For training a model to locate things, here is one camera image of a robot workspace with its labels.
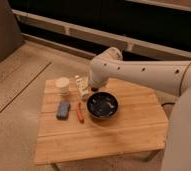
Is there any pale yellow bottle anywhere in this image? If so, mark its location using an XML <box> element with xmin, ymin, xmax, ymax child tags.
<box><xmin>75</xmin><ymin>75</ymin><xmax>89</xmax><ymax>100</ymax></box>

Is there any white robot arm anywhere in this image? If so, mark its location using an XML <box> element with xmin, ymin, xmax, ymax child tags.
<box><xmin>89</xmin><ymin>47</ymin><xmax>191</xmax><ymax>171</ymax></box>

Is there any dark ceramic bowl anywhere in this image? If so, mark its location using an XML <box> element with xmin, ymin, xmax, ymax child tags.
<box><xmin>87</xmin><ymin>92</ymin><xmax>118</xmax><ymax>119</ymax></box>

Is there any small black object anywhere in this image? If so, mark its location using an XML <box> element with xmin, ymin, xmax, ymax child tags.
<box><xmin>91</xmin><ymin>87</ymin><xmax>99</xmax><ymax>92</ymax></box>

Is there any orange carrot toy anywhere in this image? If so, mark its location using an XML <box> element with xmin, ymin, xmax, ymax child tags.
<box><xmin>76</xmin><ymin>102</ymin><xmax>84</xmax><ymax>123</ymax></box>

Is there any white paper cup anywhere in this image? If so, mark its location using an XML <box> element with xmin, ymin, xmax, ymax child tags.
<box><xmin>56</xmin><ymin>77</ymin><xmax>69</xmax><ymax>96</ymax></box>

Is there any blue sponge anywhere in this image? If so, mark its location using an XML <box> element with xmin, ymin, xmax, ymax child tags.
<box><xmin>56</xmin><ymin>101</ymin><xmax>70</xmax><ymax>120</ymax></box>

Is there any wooden table board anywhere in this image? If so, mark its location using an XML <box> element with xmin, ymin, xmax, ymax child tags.
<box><xmin>35</xmin><ymin>79</ymin><xmax>168</xmax><ymax>164</ymax></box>

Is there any grey cabinet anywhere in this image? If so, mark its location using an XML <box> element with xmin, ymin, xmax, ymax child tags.
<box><xmin>0</xmin><ymin>0</ymin><xmax>24</xmax><ymax>62</ymax></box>

